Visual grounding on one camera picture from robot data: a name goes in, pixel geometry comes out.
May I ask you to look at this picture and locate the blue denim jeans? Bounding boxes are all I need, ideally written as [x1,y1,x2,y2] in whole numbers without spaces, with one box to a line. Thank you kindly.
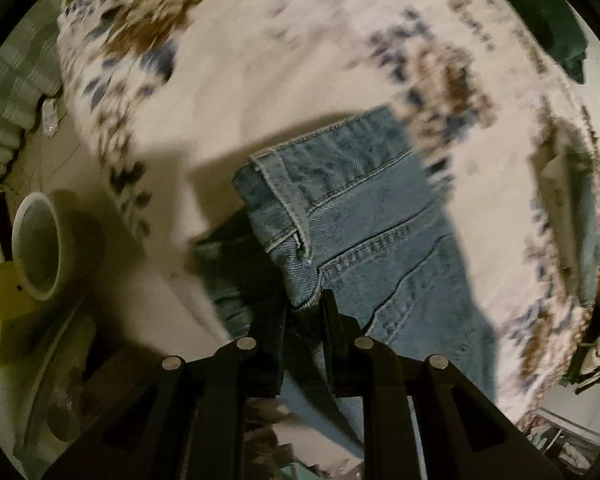
[190,107,496,456]

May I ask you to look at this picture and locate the yellow box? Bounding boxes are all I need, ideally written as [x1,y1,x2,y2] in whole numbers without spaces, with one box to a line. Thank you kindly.
[0,262,44,366]

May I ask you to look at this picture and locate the white round bin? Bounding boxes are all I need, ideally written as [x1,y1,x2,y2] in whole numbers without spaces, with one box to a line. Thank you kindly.
[12,188,105,302]

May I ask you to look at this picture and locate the folded blue jeans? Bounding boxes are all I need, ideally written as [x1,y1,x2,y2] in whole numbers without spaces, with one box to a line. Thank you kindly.
[566,139,600,308]

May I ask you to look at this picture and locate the floral bed quilt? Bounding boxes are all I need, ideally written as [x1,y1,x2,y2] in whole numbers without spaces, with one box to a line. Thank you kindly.
[57,0,600,425]

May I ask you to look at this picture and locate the green plaid curtain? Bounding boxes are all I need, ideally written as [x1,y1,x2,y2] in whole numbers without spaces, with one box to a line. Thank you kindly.
[0,0,61,179]

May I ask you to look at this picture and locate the dark green plush blanket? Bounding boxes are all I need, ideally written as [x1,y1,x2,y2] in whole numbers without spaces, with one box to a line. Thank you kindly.
[508,0,588,84]

